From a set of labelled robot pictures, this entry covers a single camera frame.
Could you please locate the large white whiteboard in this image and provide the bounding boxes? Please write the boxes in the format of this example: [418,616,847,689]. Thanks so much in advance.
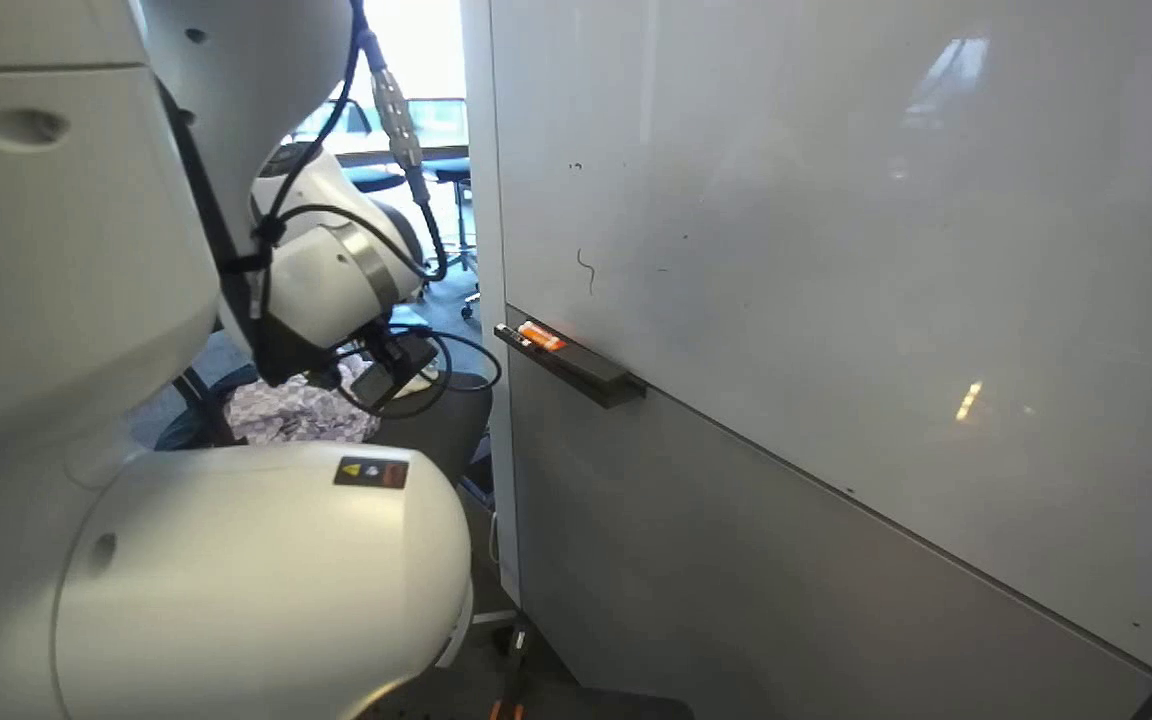
[464,0,1152,720]

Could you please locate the orange marker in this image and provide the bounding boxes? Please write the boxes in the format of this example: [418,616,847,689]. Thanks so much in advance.
[521,326,568,354]

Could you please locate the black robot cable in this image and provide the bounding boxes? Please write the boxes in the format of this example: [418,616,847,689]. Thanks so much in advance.
[246,0,503,422]

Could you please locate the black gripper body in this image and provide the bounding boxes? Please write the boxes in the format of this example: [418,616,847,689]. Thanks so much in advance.
[341,330,438,413]

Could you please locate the black office chair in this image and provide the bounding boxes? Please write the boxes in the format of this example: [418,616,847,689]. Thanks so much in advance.
[152,326,501,480]

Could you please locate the patterned crumpled cloth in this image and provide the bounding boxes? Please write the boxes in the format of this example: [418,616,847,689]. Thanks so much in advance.
[215,364,380,445]

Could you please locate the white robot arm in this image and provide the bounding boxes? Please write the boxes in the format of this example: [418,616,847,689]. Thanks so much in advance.
[0,0,473,720]

